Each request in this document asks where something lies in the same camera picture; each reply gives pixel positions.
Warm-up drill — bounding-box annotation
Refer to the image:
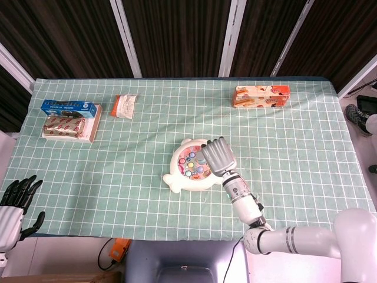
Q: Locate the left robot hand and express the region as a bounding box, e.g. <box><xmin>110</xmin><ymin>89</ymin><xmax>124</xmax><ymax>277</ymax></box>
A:
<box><xmin>0</xmin><ymin>175</ymin><xmax>47</xmax><ymax>253</ymax></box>

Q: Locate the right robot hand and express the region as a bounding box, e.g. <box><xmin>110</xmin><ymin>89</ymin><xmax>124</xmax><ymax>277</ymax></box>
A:
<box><xmin>201</xmin><ymin>136</ymin><xmax>237</xmax><ymax>179</ymax></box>

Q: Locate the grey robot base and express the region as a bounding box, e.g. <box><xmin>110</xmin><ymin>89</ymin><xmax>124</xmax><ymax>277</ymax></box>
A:
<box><xmin>125</xmin><ymin>240</ymin><xmax>250</xmax><ymax>283</ymax></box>

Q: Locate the white whack-a-mole toy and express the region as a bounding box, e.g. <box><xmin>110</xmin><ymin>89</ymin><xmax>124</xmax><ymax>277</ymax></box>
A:
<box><xmin>163</xmin><ymin>138</ymin><xmax>227</xmax><ymax>194</ymax></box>

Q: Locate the orange biscuit box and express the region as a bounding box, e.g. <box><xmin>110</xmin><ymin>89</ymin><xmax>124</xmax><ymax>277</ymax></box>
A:
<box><xmin>234</xmin><ymin>85</ymin><xmax>291</xmax><ymax>109</ymax></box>

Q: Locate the green checked tablecloth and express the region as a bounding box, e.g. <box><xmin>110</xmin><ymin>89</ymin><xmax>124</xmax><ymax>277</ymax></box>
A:
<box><xmin>0</xmin><ymin>77</ymin><xmax>377</xmax><ymax>241</ymax></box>

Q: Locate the orange white snack packet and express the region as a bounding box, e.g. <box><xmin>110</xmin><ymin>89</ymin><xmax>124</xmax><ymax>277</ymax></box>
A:
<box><xmin>111</xmin><ymin>94</ymin><xmax>138</xmax><ymax>120</ymax></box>

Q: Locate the gold pack with red lips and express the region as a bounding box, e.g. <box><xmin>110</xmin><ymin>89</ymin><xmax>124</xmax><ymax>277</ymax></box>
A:
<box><xmin>42</xmin><ymin>115</ymin><xmax>87</xmax><ymax>139</ymax></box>

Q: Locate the orange device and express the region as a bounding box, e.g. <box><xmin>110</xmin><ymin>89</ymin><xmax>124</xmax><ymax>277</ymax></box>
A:
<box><xmin>109</xmin><ymin>238</ymin><xmax>131</xmax><ymax>262</ymax></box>

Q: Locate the blue cookie box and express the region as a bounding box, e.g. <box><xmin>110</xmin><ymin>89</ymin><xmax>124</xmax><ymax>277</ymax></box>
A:
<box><xmin>40</xmin><ymin>100</ymin><xmax>100</xmax><ymax>119</ymax></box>

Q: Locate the grey patterned shoe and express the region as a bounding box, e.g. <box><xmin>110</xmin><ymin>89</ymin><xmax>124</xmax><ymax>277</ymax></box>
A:
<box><xmin>345</xmin><ymin>103</ymin><xmax>373</xmax><ymax>137</ymax></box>

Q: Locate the black device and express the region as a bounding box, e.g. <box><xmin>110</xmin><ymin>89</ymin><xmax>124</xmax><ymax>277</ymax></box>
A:
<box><xmin>356</xmin><ymin>94</ymin><xmax>377</xmax><ymax>113</ymax></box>

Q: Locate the black cable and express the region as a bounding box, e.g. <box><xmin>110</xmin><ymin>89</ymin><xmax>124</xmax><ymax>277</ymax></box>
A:
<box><xmin>222</xmin><ymin>238</ymin><xmax>245</xmax><ymax>283</ymax></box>
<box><xmin>97</xmin><ymin>237</ymin><xmax>117</xmax><ymax>271</ymax></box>

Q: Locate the white partition post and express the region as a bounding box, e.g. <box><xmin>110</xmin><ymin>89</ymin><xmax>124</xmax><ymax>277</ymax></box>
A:
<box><xmin>218</xmin><ymin>0</ymin><xmax>247</xmax><ymax>78</ymax></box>
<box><xmin>270</xmin><ymin>0</ymin><xmax>315</xmax><ymax>77</ymax></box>
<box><xmin>338</xmin><ymin>55</ymin><xmax>377</xmax><ymax>99</ymax></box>
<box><xmin>110</xmin><ymin>0</ymin><xmax>143</xmax><ymax>78</ymax></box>
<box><xmin>0</xmin><ymin>42</ymin><xmax>36</xmax><ymax>95</ymax></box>

